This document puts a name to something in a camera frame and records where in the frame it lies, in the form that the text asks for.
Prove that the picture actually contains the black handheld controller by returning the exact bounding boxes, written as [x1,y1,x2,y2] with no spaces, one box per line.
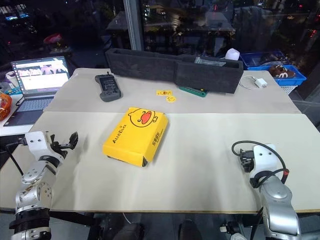
[94,71,122,103]

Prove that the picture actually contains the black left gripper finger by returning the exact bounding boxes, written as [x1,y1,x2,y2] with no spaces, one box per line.
[68,131,80,146]
[59,142,77,151]

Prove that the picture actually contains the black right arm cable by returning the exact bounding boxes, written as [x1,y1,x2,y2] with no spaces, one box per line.
[231,140,291,186]

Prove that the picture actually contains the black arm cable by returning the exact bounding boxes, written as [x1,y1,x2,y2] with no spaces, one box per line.
[4,141,27,176]
[231,140,291,186]

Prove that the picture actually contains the brown plush toy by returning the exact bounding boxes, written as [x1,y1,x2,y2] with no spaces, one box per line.
[268,64,298,79]

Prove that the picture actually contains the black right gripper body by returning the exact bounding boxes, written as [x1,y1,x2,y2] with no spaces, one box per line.
[239,148,255,174]

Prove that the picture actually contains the yellow duck package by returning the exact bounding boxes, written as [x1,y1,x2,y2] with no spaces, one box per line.
[102,106,170,169]

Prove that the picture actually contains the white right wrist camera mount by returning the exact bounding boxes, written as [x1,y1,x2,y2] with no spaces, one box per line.
[249,142,279,179]

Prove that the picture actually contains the white charger cable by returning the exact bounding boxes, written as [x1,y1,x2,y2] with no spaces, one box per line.
[239,75,258,90]

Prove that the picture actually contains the orange mesh bag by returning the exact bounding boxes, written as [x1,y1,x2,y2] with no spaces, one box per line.
[0,89,13,123]

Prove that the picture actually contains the long black foam box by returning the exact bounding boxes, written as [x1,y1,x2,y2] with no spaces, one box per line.
[104,48,245,96]

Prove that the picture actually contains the purple and white cup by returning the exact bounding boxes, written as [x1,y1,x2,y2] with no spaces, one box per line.
[4,70,19,96]

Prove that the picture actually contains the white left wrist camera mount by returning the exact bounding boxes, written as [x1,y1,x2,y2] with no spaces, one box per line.
[24,130,54,161]

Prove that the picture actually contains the grey window frame post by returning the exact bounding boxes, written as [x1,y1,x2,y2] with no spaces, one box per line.
[126,0,145,51]

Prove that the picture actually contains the grey open laptop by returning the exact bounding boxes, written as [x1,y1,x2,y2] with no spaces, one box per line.
[3,55,71,128]

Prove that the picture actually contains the white perforated basket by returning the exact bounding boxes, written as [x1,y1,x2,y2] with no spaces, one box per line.
[274,84,301,96]

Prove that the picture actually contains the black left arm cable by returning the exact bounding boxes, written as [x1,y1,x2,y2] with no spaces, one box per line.
[4,141,27,176]

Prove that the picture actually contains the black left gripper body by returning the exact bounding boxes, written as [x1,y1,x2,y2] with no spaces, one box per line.
[48,134,69,161]

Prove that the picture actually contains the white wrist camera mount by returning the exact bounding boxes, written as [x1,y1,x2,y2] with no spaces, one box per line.
[24,130,54,161]
[249,142,279,179]

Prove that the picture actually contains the large blue plastic crate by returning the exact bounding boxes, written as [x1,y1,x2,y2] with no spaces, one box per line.
[239,50,285,71]

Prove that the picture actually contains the small blue plastic crate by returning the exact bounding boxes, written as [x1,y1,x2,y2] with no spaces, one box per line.
[270,63,308,87]

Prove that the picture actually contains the green perforated bar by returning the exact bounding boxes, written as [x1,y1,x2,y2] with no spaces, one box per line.
[178,85,209,98]

